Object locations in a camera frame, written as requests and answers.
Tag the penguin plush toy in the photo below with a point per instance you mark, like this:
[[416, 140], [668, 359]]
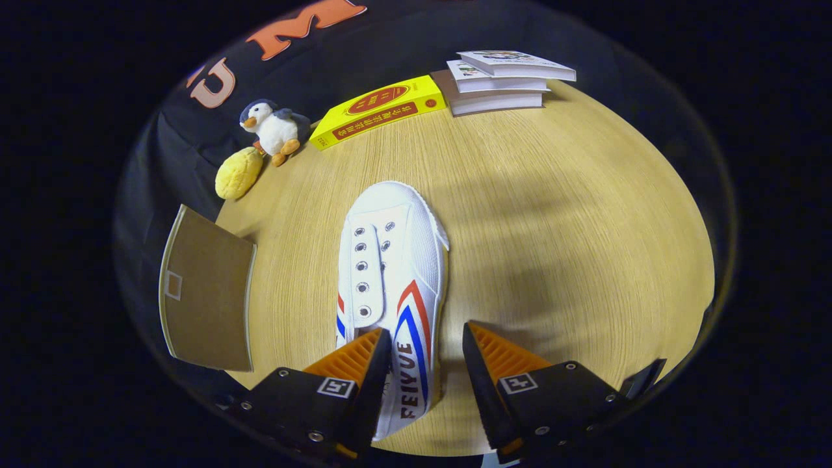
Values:
[[276, 133]]

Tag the illustrated white book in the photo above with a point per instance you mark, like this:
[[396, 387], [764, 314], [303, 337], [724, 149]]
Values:
[[520, 65]]

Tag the white striped canvas shoe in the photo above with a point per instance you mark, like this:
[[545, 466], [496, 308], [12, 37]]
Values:
[[390, 227]]

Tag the yellow book with red label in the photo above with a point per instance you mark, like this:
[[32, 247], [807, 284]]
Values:
[[383, 110]]

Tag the thin white book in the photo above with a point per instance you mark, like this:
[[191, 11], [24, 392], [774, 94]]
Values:
[[500, 84]]

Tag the beige fabric storage box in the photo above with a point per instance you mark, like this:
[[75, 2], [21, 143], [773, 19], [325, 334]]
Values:
[[208, 292]]

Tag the yellow bun plush toy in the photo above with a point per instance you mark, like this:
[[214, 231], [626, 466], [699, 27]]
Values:
[[237, 175]]

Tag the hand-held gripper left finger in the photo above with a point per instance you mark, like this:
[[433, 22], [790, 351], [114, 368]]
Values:
[[374, 390]]

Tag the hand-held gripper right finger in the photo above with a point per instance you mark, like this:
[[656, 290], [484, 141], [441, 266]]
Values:
[[480, 390]]

